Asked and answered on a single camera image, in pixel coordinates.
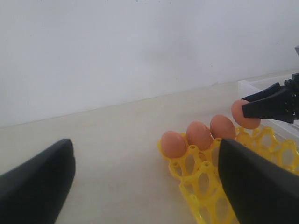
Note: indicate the clear plastic box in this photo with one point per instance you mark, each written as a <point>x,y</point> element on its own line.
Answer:
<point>283,129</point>

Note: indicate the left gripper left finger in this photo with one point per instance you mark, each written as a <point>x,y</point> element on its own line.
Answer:
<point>35,191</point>

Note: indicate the brown egg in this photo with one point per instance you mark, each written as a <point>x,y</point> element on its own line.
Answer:
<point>222,127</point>
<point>173,144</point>
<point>198,134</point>
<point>237,113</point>

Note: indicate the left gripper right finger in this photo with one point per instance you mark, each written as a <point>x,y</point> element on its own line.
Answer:
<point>259,191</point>

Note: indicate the yellow plastic egg tray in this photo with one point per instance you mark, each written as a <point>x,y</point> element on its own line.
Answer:
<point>199,180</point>

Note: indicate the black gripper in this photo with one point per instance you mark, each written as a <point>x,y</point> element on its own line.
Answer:
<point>275,102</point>

